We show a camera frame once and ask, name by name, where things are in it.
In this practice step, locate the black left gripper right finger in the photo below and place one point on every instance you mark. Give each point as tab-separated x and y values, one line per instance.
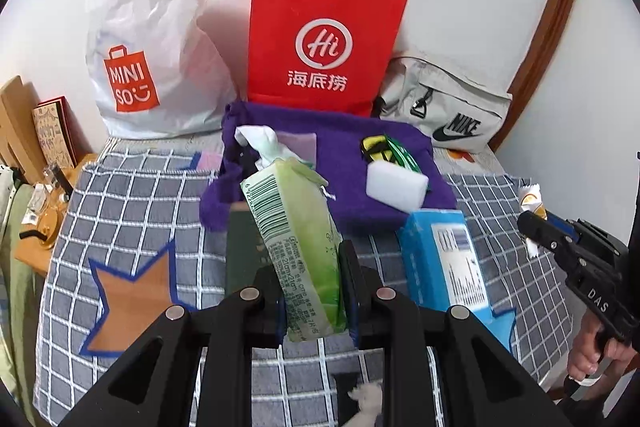
440	368

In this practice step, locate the purple towel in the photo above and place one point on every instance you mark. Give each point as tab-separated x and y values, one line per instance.
339	161

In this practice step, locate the grey Nike bag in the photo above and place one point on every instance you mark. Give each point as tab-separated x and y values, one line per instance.
441	100

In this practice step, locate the wooden bedside furniture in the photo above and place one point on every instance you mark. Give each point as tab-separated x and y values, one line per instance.
20	149

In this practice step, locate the patterned book box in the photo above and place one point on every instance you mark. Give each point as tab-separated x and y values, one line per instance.
53	133

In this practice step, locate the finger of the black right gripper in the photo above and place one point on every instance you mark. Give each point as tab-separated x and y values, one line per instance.
543	232

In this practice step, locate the white and green sock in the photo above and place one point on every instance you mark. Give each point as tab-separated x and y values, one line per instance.
264	140

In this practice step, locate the white sponge block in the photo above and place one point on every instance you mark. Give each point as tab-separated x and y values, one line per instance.
395	186

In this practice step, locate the yellow black packet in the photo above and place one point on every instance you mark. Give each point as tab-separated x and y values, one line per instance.
384	147

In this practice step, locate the orange star patch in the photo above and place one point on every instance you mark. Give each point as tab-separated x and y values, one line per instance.
131	303

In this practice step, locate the blue tissue pack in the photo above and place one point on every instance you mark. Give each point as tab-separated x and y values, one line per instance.
441	264

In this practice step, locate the translucent plastic pouch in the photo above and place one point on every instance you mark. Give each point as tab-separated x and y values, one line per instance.
304	145

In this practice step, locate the green wet wipes pack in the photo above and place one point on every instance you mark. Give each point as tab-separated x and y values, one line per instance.
288	203

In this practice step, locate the grey checked bed sheet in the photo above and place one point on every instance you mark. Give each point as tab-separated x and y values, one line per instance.
133	201

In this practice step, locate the white Miniso plastic bag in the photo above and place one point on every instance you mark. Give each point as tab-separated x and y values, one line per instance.
155	72

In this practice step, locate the brown wooden door frame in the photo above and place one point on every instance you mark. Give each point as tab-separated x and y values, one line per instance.
541	50

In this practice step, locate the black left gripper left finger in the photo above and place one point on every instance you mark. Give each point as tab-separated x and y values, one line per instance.
190	368

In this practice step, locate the dark green tin box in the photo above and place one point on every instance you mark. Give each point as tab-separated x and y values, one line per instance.
247	259

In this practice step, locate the red Haidilao paper bag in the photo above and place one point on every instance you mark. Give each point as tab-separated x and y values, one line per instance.
320	54

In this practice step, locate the person's right hand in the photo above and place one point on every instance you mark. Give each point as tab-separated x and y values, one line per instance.
585	354

